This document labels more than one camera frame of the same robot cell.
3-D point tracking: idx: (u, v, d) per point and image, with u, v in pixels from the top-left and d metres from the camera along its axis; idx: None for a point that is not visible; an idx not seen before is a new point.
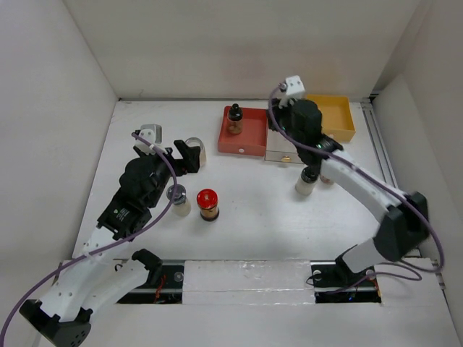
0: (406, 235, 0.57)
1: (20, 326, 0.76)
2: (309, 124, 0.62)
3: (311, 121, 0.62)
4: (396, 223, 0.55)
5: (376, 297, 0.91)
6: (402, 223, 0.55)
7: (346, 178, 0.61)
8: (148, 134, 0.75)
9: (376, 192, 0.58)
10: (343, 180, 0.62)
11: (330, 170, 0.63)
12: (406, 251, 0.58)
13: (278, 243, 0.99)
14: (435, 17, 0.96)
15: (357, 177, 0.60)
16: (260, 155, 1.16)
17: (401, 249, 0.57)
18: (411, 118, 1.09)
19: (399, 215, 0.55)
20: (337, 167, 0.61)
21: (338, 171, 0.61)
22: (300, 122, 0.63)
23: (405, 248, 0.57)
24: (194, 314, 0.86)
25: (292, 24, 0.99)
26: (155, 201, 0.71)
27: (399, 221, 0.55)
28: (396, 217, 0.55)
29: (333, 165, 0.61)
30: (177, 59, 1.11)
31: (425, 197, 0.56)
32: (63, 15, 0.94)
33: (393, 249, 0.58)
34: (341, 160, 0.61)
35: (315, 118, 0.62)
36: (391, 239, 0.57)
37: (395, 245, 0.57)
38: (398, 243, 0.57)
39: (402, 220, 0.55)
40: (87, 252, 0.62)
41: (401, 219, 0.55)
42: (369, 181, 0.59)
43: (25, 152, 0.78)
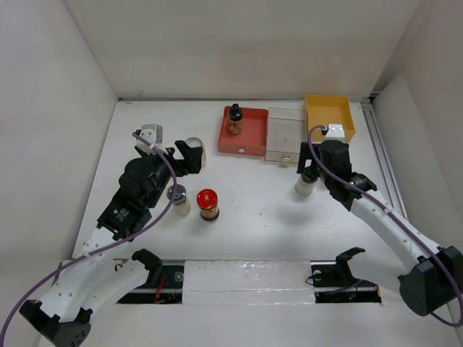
0: (437, 290, 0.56)
1: (20, 326, 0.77)
2: (336, 159, 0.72)
3: (337, 157, 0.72)
4: (427, 276, 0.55)
5: (376, 297, 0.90)
6: (433, 279, 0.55)
7: (377, 220, 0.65)
8: (148, 134, 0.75)
9: (407, 239, 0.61)
10: (376, 224, 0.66)
11: (363, 211, 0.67)
12: (435, 308, 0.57)
13: (278, 243, 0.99)
14: (435, 16, 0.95)
15: (389, 222, 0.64)
16: (260, 155, 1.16)
17: (430, 305, 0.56)
18: (411, 118, 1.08)
19: (432, 269, 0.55)
20: (370, 207, 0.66)
21: (370, 212, 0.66)
22: (328, 158, 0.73)
23: (434, 305, 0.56)
24: (194, 314, 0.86)
25: (291, 23, 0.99)
26: (154, 202, 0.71)
27: (430, 274, 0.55)
28: (427, 270, 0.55)
29: (365, 203, 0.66)
30: (177, 59, 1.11)
31: (460, 254, 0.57)
32: (63, 15, 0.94)
33: (422, 303, 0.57)
34: (374, 202, 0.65)
35: (340, 153, 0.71)
36: (421, 293, 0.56)
37: (424, 298, 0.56)
38: (427, 299, 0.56)
39: (433, 276, 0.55)
40: (87, 252, 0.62)
41: (432, 274, 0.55)
42: (401, 228, 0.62)
43: (26, 152, 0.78)
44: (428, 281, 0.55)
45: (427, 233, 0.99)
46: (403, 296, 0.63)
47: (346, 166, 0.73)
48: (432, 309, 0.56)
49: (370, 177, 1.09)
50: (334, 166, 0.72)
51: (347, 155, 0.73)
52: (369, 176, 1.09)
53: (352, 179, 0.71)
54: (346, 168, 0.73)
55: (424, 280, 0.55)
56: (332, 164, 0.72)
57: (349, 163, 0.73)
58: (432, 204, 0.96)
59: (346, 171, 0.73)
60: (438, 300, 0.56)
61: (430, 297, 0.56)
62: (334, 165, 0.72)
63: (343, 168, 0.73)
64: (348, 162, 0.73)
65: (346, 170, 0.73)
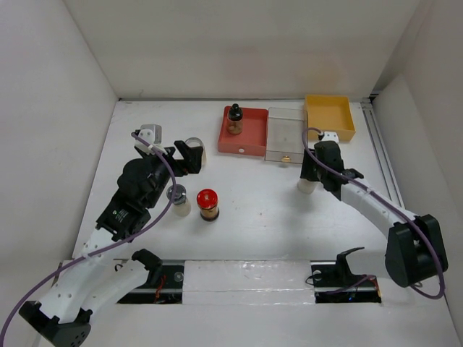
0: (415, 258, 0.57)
1: (20, 327, 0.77)
2: (328, 154, 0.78)
3: (328, 152, 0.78)
4: (403, 239, 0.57)
5: (376, 297, 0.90)
6: (409, 243, 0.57)
7: (362, 199, 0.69)
8: (147, 134, 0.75)
9: (387, 212, 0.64)
10: (363, 205, 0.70)
11: (350, 195, 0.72)
12: (417, 277, 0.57)
13: (278, 243, 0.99)
14: (435, 16, 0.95)
15: (372, 200, 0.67)
16: (260, 155, 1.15)
17: (411, 272, 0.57)
18: (411, 118, 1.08)
19: (407, 233, 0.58)
20: (354, 189, 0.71)
21: (355, 194, 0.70)
22: (321, 155, 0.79)
23: (414, 273, 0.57)
24: (194, 314, 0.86)
25: (291, 23, 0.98)
26: (153, 202, 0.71)
27: (406, 238, 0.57)
28: (404, 234, 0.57)
29: (351, 188, 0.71)
30: (176, 59, 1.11)
31: (437, 223, 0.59)
32: (63, 15, 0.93)
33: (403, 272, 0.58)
34: (357, 184, 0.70)
35: (330, 150, 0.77)
36: (400, 259, 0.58)
37: (403, 266, 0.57)
38: (406, 264, 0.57)
39: (410, 241, 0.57)
40: (87, 253, 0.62)
41: (409, 238, 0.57)
42: (381, 202, 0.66)
43: (25, 153, 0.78)
44: (404, 246, 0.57)
45: None
46: (391, 274, 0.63)
47: (339, 161, 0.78)
48: (413, 277, 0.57)
49: (370, 177, 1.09)
50: (328, 162, 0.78)
51: (338, 150, 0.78)
52: (369, 176, 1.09)
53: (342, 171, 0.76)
54: (339, 163, 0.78)
55: (401, 244, 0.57)
56: (325, 160, 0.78)
57: (341, 158, 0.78)
58: (432, 204, 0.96)
59: (339, 167, 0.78)
60: (417, 267, 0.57)
61: (409, 263, 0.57)
62: (327, 160, 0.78)
63: (336, 163, 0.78)
64: (340, 157, 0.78)
65: (340, 164, 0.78)
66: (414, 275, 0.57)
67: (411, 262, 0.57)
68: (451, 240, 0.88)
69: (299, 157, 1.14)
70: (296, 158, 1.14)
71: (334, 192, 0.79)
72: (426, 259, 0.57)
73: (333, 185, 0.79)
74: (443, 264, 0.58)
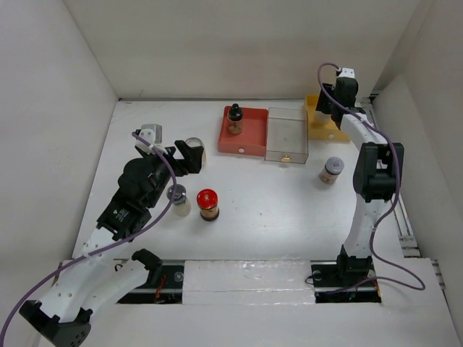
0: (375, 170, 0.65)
1: (20, 327, 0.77)
2: (343, 88, 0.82)
3: (344, 88, 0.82)
4: (369, 152, 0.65)
5: (376, 297, 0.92)
6: (373, 158, 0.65)
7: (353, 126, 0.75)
8: (148, 134, 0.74)
9: (368, 135, 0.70)
10: (352, 133, 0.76)
11: (346, 124, 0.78)
12: (371, 186, 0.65)
13: (277, 243, 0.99)
14: (435, 16, 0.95)
15: (360, 126, 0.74)
16: (260, 155, 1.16)
17: (367, 181, 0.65)
18: (411, 118, 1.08)
19: (375, 150, 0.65)
20: (350, 118, 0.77)
21: (349, 123, 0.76)
22: (338, 88, 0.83)
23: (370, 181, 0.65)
24: (193, 314, 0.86)
25: (291, 23, 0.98)
26: (154, 202, 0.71)
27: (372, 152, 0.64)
28: (372, 149, 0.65)
29: (349, 117, 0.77)
30: (176, 59, 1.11)
31: (403, 150, 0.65)
32: (63, 15, 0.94)
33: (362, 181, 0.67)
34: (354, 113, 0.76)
35: (348, 84, 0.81)
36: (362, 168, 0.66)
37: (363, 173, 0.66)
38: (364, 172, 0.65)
39: (375, 157, 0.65)
40: (87, 252, 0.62)
41: (375, 154, 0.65)
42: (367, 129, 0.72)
43: (25, 152, 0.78)
44: (368, 158, 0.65)
45: (427, 232, 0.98)
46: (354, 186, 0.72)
47: (351, 99, 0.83)
48: (369, 186, 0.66)
49: None
50: (341, 95, 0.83)
51: (355, 88, 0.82)
52: None
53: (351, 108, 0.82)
54: (351, 100, 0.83)
55: (365, 157, 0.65)
56: (339, 92, 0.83)
57: (354, 97, 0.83)
58: (432, 204, 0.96)
59: (349, 103, 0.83)
60: (375, 180, 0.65)
61: (367, 174, 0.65)
62: (341, 93, 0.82)
63: (348, 98, 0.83)
64: (354, 95, 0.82)
65: (351, 102, 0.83)
66: (370, 183, 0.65)
67: (370, 173, 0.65)
68: (451, 240, 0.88)
69: (299, 157, 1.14)
70: (296, 158, 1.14)
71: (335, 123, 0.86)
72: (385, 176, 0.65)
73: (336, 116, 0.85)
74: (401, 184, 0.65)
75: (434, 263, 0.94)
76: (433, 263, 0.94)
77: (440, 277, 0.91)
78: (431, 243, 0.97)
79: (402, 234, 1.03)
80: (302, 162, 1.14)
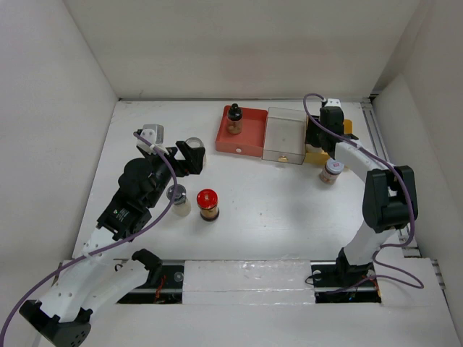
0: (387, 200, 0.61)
1: (20, 327, 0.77)
2: (330, 117, 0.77)
3: (332, 116, 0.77)
4: (377, 179, 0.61)
5: (376, 297, 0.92)
6: (383, 186, 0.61)
7: (351, 155, 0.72)
8: (150, 134, 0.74)
9: (370, 162, 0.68)
10: (351, 161, 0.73)
11: (341, 154, 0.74)
12: (386, 218, 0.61)
13: (277, 244, 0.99)
14: (435, 16, 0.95)
15: (359, 155, 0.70)
16: (256, 155, 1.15)
17: (381, 213, 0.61)
18: (411, 118, 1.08)
19: (383, 177, 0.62)
20: (346, 147, 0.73)
21: (346, 151, 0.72)
22: (325, 118, 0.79)
23: (384, 214, 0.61)
24: (193, 314, 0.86)
25: (291, 24, 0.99)
26: (154, 202, 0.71)
27: (381, 180, 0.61)
28: (379, 176, 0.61)
29: (343, 145, 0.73)
30: (176, 59, 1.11)
31: (413, 173, 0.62)
32: (63, 16, 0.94)
33: (375, 213, 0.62)
34: (349, 142, 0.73)
35: (333, 112, 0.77)
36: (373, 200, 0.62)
37: (375, 206, 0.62)
38: (377, 204, 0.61)
39: (385, 184, 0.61)
40: (87, 252, 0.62)
41: (383, 181, 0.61)
42: (365, 154, 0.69)
43: (25, 153, 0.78)
44: (378, 187, 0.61)
45: (427, 232, 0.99)
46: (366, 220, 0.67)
47: (340, 126, 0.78)
48: (383, 219, 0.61)
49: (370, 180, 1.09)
50: (328, 124, 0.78)
51: (341, 116, 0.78)
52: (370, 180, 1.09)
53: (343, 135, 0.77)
54: (339, 128, 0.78)
55: (375, 185, 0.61)
56: (326, 122, 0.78)
57: (342, 124, 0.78)
58: (432, 204, 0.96)
59: (339, 131, 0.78)
60: (388, 211, 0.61)
61: (380, 204, 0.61)
62: (328, 123, 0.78)
63: (336, 126, 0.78)
64: (341, 122, 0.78)
65: (340, 129, 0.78)
66: (383, 215, 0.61)
67: (383, 203, 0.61)
68: (451, 240, 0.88)
69: (296, 157, 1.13)
70: (293, 158, 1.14)
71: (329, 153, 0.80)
72: (398, 205, 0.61)
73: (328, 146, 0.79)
74: (415, 212, 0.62)
75: (434, 263, 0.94)
76: (433, 263, 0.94)
77: (440, 277, 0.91)
78: (431, 243, 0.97)
79: (402, 234, 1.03)
80: (297, 162, 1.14)
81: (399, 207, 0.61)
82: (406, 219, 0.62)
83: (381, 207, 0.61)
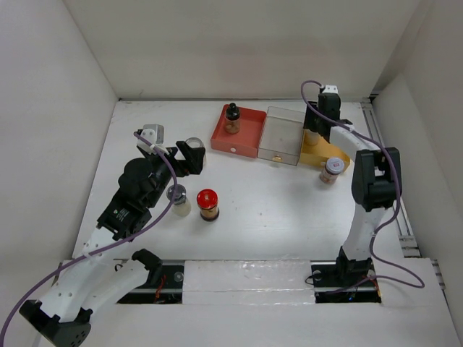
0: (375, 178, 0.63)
1: (20, 327, 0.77)
2: (327, 103, 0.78)
3: (328, 103, 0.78)
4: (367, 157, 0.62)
5: (376, 297, 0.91)
6: (371, 165, 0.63)
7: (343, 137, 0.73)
8: (150, 134, 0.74)
9: (360, 144, 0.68)
10: (343, 143, 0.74)
11: (334, 136, 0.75)
12: (373, 196, 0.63)
13: (277, 243, 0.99)
14: (435, 17, 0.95)
15: (351, 136, 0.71)
16: (249, 155, 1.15)
17: (369, 190, 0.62)
18: (411, 118, 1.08)
19: (370, 157, 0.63)
20: (338, 130, 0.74)
21: (338, 135, 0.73)
22: (321, 104, 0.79)
23: (371, 191, 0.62)
24: (193, 314, 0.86)
25: (291, 24, 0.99)
26: (154, 202, 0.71)
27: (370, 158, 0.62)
28: (367, 156, 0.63)
29: (337, 129, 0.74)
30: (177, 59, 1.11)
31: (399, 152, 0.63)
32: (63, 16, 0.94)
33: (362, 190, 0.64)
34: (341, 125, 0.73)
35: (330, 98, 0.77)
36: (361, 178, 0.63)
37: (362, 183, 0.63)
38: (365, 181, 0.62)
39: (372, 163, 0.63)
40: (87, 252, 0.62)
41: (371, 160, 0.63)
42: (357, 136, 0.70)
43: (25, 153, 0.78)
44: (365, 165, 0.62)
45: (426, 232, 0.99)
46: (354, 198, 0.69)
47: (336, 112, 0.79)
48: (370, 196, 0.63)
49: None
50: (325, 110, 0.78)
51: (338, 102, 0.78)
52: None
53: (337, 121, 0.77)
54: (336, 113, 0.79)
55: (362, 164, 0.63)
56: (323, 108, 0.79)
57: (338, 109, 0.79)
58: (432, 204, 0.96)
59: (335, 116, 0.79)
60: (376, 189, 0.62)
61: (367, 181, 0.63)
62: (325, 108, 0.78)
63: (333, 112, 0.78)
64: (338, 107, 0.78)
65: (336, 115, 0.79)
66: (370, 192, 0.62)
67: (370, 181, 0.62)
68: (451, 241, 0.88)
69: (289, 158, 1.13)
70: (288, 159, 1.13)
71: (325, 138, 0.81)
72: (385, 183, 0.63)
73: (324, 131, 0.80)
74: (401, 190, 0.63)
75: (434, 263, 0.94)
76: (434, 263, 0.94)
77: (440, 277, 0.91)
78: (431, 243, 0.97)
79: (402, 234, 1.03)
80: (291, 163, 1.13)
81: (385, 184, 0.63)
82: (392, 196, 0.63)
83: (368, 184, 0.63)
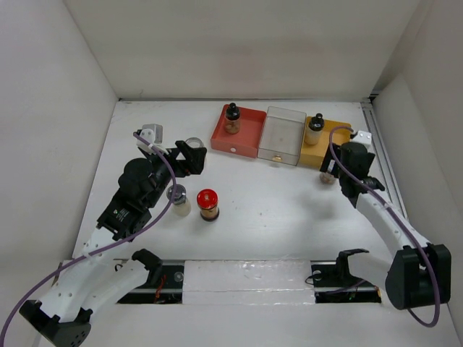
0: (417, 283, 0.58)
1: (20, 327, 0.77)
2: (354, 159, 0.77)
3: (355, 157, 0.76)
4: (409, 261, 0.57)
5: (376, 297, 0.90)
6: (414, 270, 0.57)
7: (377, 214, 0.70)
8: (148, 134, 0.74)
9: (399, 232, 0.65)
10: (376, 219, 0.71)
11: (366, 207, 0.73)
12: (413, 303, 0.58)
13: (276, 244, 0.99)
14: (435, 17, 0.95)
15: (387, 216, 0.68)
16: (249, 155, 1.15)
17: (408, 296, 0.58)
18: (411, 118, 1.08)
19: (415, 259, 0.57)
20: (372, 202, 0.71)
21: (371, 206, 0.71)
22: (346, 157, 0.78)
23: (411, 298, 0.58)
24: (193, 314, 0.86)
25: (292, 24, 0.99)
26: (154, 202, 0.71)
27: (413, 261, 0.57)
28: (411, 259, 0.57)
29: (369, 198, 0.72)
30: (176, 59, 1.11)
31: (449, 254, 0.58)
32: (63, 15, 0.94)
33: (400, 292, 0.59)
34: (376, 197, 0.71)
35: (357, 154, 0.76)
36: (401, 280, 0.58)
37: (402, 287, 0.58)
38: (406, 286, 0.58)
39: (415, 267, 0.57)
40: (87, 252, 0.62)
41: (414, 265, 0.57)
42: (396, 221, 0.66)
43: (25, 154, 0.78)
44: (409, 270, 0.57)
45: (426, 232, 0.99)
46: (388, 292, 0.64)
47: (363, 168, 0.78)
48: (410, 302, 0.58)
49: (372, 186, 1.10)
50: (351, 166, 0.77)
51: (367, 157, 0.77)
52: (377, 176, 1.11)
53: (364, 179, 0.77)
54: (362, 170, 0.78)
55: (404, 267, 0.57)
56: (349, 163, 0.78)
57: (366, 166, 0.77)
58: (433, 204, 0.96)
59: (362, 173, 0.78)
60: (417, 294, 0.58)
61: (409, 288, 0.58)
62: (351, 164, 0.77)
63: (359, 168, 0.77)
64: (365, 164, 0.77)
65: (362, 172, 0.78)
66: (411, 299, 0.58)
67: (411, 287, 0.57)
68: (451, 240, 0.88)
69: (290, 158, 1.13)
70: (288, 159, 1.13)
71: (350, 197, 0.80)
72: (425, 286, 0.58)
73: (350, 190, 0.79)
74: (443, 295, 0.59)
75: None
76: None
77: None
78: None
79: None
80: (291, 163, 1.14)
81: (427, 289, 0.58)
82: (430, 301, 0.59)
83: (409, 288, 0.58)
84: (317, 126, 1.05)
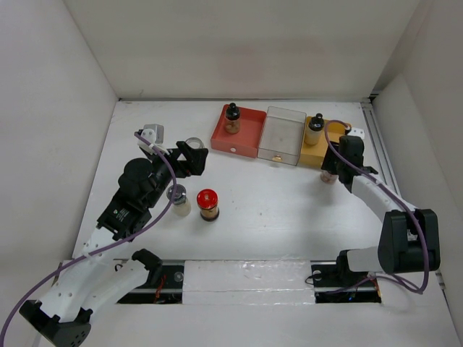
0: (406, 246, 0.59)
1: (20, 327, 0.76)
2: (349, 149, 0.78)
3: (351, 147, 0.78)
4: (398, 220, 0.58)
5: (376, 297, 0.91)
6: (403, 230, 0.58)
7: (370, 190, 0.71)
8: (149, 134, 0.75)
9: (389, 201, 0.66)
10: (367, 195, 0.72)
11: (359, 187, 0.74)
12: (403, 266, 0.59)
13: (276, 243, 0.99)
14: (435, 17, 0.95)
15: (377, 190, 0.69)
16: (249, 155, 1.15)
17: (398, 259, 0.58)
18: (411, 118, 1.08)
19: (403, 220, 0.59)
20: (364, 181, 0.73)
21: (364, 186, 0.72)
22: (343, 147, 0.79)
23: (401, 260, 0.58)
24: (193, 314, 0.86)
25: (292, 24, 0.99)
26: (153, 202, 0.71)
27: (401, 222, 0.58)
28: (399, 220, 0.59)
29: (362, 178, 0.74)
30: (176, 59, 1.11)
31: (435, 217, 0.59)
32: (63, 15, 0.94)
33: (391, 256, 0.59)
34: (367, 176, 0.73)
35: (353, 143, 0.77)
36: (391, 243, 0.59)
37: (392, 250, 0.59)
38: (395, 248, 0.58)
39: (404, 228, 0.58)
40: (87, 252, 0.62)
41: (403, 225, 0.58)
42: (385, 192, 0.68)
43: (25, 153, 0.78)
44: (397, 230, 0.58)
45: None
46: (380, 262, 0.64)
47: (359, 158, 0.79)
48: (399, 265, 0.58)
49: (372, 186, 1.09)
50: (347, 155, 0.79)
51: (362, 147, 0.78)
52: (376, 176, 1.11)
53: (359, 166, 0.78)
54: (359, 159, 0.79)
55: (392, 228, 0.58)
56: (346, 152, 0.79)
57: (362, 155, 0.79)
58: (433, 204, 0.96)
59: (358, 163, 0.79)
60: (406, 257, 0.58)
61: (398, 250, 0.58)
62: (347, 153, 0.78)
63: (355, 157, 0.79)
64: (360, 153, 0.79)
65: (359, 160, 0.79)
66: (400, 262, 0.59)
67: (401, 249, 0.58)
68: (451, 240, 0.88)
69: (290, 158, 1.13)
70: (288, 159, 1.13)
71: (346, 185, 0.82)
72: (414, 249, 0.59)
73: (346, 177, 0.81)
74: (433, 260, 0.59)
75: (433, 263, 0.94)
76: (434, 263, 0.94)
77: (440, 277, 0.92)
78: None
79: None
80: (291, 163, 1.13)
81: (417, 252, 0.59)
82: (421, 266, 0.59)
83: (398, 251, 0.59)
84: (317, 126, 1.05)
